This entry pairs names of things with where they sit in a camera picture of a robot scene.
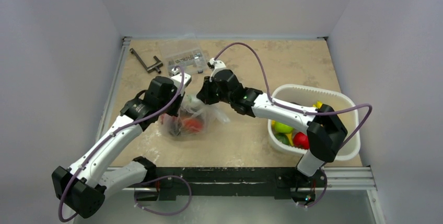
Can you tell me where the clear plastic bag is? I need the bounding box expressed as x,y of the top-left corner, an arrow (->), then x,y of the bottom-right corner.
159,95 -> 230,138

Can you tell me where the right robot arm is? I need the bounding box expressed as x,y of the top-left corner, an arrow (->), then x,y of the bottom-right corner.
196,69 -> 348,186

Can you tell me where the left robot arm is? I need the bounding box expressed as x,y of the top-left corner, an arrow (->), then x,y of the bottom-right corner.
51,74 -> 192,222

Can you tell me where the light green fake apple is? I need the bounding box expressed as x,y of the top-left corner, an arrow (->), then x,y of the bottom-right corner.
271,121 -> 294,134

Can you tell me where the yellow fake banana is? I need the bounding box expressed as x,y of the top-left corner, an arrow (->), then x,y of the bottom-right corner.
312,101 -> 323,109

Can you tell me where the black metal T-wrench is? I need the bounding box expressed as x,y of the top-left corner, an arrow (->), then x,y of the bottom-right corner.
129,48 -> 164,74

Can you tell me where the clear plastic screw box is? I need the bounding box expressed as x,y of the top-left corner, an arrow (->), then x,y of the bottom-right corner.
158,39 -> 208,77

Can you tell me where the white plastic basket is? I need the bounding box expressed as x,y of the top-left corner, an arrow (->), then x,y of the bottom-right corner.
267,84 -> 361,161

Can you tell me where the red apple in basket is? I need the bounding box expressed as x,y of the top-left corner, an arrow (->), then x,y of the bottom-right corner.
293,132 -> 309,150

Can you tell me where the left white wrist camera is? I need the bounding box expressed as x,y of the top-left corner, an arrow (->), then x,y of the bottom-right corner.
170,66 -> 192,96

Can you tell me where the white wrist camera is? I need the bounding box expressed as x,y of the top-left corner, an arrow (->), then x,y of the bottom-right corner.
207,58 -> 227,78
170,66 -> 192,96

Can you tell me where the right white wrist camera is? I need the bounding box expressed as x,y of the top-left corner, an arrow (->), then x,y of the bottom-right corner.
207,58 -> 227,78

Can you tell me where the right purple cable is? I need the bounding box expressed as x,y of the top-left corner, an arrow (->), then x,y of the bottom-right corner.
213,42 -> 373,147

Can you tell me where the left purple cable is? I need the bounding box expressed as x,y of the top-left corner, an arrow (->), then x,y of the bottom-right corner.
58,65 -> 186,223

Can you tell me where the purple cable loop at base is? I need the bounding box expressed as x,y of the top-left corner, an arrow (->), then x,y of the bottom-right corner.
133,175 -> 193,216

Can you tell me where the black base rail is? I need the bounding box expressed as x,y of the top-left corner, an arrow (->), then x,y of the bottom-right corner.
132,167 -> 328,204

